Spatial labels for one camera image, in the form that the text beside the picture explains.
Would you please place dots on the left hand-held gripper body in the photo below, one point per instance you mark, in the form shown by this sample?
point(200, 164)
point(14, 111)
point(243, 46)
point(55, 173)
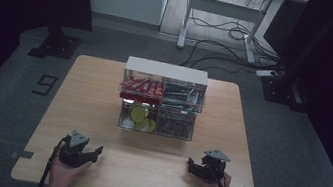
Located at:
point(72, 154)

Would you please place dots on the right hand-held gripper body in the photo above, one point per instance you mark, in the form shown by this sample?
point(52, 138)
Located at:
point(213, 170)

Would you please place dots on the clear organizer with white top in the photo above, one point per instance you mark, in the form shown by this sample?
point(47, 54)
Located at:
point(166, 70)

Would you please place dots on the person's left hand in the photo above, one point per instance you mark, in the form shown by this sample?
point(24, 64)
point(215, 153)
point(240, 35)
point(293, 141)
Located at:
point(62, 173)

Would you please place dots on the white small cup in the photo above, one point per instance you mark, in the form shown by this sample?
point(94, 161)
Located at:
point(127, 123)

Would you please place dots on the pile of brown packets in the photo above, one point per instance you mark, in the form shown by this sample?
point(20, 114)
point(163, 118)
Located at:
point(174, 125)

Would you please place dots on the pile of dark packets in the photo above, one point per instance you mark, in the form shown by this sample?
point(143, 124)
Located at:
point(182, 96)

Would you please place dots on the pile of red packets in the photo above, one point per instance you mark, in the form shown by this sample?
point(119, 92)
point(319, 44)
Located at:
point(143, 88)

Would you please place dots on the black stand base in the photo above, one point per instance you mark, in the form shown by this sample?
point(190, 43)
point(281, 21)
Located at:
point(284, 91)
point(55, 46)

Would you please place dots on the white power strip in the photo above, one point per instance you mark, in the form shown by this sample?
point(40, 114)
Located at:
point(266, 73)

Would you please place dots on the white metal-frame desk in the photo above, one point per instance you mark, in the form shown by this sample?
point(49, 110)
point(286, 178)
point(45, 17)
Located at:
point(225, 9)

